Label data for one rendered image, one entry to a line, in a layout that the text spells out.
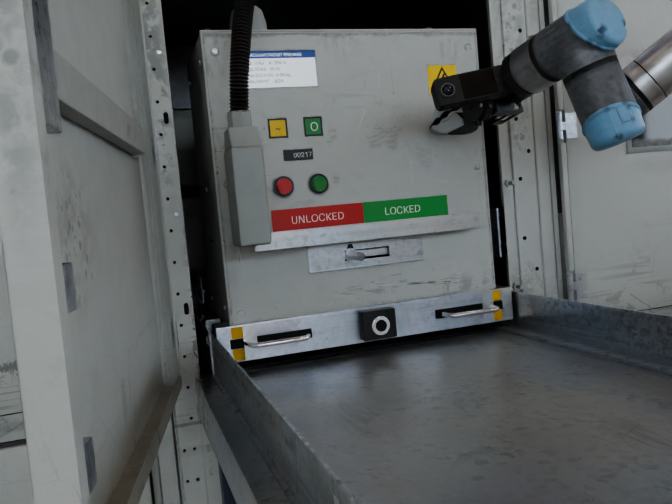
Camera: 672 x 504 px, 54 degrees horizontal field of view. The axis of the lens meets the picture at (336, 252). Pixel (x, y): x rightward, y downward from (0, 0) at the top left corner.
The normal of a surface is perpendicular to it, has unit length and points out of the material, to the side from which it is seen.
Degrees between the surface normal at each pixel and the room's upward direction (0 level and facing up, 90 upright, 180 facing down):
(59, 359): 90
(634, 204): 90
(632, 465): 0
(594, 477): 0
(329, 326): 90
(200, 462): 90
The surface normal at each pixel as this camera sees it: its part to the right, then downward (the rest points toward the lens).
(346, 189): 0.31, 0.04
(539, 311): -0.95, 0.11
